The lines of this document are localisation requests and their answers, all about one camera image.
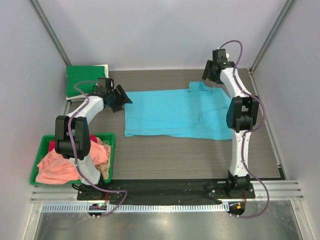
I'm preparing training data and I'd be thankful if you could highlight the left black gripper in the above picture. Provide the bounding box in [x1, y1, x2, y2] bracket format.
[107, 85, 132, 113]

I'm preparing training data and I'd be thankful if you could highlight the light blue t shirt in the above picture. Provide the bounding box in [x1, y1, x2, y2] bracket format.
[124, 81, 232, 141]

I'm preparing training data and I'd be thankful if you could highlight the green plastic bin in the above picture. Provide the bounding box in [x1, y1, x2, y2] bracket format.
[29, 133, 116, 186]

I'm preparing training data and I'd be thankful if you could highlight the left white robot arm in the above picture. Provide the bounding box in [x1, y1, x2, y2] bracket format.
[54, 77, 133, 200]

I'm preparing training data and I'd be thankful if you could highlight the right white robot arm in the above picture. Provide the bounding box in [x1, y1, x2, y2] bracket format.
[202, 49, 259, 199]

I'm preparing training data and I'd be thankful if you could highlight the folded cream t shirt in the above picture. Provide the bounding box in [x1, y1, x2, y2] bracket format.
[65, 64, 110, 101]

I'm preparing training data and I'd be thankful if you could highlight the folded grey blue t shirt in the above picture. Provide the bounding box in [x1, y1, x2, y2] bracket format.
[66, 98, 84, 102]

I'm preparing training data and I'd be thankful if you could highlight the folded green t shirt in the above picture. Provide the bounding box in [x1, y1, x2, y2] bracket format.
[65, 64, 106, 98]

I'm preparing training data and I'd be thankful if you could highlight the beige t shirt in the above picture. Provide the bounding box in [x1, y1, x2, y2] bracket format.
[96, 143, 112, 180]

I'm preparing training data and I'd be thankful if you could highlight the red t shirt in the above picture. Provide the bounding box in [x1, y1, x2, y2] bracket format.
[48, 134, 102, 152]

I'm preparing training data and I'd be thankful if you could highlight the salmon pink t shirt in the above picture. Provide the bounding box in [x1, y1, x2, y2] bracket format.
[35, 141, 107, 185]

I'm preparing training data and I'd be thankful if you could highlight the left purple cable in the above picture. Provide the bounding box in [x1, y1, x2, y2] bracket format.
[67, 80, 128, 217]

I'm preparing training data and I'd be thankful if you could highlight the purple cable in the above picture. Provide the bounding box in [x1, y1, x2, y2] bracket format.
[67, 80, 128, 217]
[217, 40, 270, 220]

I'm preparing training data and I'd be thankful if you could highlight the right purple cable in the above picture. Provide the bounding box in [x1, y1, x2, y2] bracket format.
[217, 40, 270, 220]

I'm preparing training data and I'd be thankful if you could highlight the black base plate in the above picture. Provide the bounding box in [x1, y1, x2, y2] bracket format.
[71, 178, 256, 206]

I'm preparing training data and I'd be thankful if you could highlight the right aluminium frame post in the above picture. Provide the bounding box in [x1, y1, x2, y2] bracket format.
[248, 0, 297, 75]

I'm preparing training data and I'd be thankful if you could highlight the aluminium frame post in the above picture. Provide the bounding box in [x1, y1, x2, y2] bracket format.
[29, 0, 72, 66]
[248, 0, 297, 75]

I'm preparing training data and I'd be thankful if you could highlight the left aluminium frame post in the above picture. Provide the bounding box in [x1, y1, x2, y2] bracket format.
[29, 0, 72, 66]

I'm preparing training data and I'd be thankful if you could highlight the white slotted cable duct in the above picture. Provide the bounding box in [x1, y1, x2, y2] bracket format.
[41, 202, 229, 214]

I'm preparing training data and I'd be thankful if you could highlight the aluminium rail front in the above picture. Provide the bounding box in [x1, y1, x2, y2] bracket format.
[29, 180, 304, 204]

